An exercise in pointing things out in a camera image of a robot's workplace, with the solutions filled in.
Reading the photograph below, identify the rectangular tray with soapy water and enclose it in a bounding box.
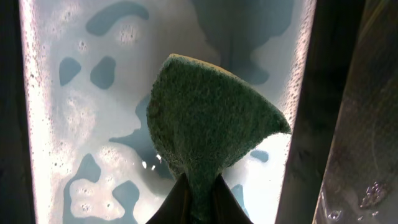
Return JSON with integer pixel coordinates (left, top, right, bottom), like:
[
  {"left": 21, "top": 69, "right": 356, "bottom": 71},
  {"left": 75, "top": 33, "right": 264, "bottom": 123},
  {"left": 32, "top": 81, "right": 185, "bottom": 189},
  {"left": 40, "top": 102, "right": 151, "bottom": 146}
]
[{"left": 1, "top": 0, "right": 315, "bottom": 223}]

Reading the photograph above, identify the round black tray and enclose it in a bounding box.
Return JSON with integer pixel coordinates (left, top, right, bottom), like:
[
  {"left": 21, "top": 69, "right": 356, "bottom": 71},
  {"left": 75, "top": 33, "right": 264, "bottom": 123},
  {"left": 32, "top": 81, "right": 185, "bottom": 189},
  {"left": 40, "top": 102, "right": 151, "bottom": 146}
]
[{"left": 313, "top": 0, "right": 397, "bottom": 224}]

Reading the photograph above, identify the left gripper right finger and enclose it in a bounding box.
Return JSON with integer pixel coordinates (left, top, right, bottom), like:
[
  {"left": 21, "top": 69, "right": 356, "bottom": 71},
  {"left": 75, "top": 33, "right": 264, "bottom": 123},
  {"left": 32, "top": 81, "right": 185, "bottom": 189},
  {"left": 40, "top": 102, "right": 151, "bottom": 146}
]
[{"left": 213, "top": 174, "right": 252, "bottom": 224}]

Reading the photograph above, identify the green yellow sponge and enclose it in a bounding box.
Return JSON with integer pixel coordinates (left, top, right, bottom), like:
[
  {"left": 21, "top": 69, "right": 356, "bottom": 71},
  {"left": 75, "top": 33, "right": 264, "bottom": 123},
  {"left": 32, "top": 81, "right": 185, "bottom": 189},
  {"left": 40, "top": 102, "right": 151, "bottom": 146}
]
[{"left": 146, "top": 54, "right": 291, "bottom": 223}]

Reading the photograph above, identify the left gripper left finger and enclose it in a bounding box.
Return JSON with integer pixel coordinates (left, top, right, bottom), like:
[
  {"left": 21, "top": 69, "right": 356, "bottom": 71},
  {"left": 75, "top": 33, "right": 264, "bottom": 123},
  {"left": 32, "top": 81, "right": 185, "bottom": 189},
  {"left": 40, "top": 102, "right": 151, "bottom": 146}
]
[{"left": 146, "top": 174, "right": 192, "bottom": 224}]

